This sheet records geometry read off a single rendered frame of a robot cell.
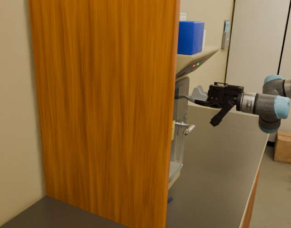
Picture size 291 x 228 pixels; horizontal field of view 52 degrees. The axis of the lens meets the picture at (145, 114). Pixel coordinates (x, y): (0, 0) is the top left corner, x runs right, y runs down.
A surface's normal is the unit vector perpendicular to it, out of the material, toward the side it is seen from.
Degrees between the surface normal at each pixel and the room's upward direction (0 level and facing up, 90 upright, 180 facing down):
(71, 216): 0
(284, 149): 90
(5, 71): 90
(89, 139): 90
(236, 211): 0
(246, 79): 90
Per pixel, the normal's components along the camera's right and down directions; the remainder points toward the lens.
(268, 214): 0.03, -0.95
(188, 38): -0.46, 0.28
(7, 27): 0.89, 0.18
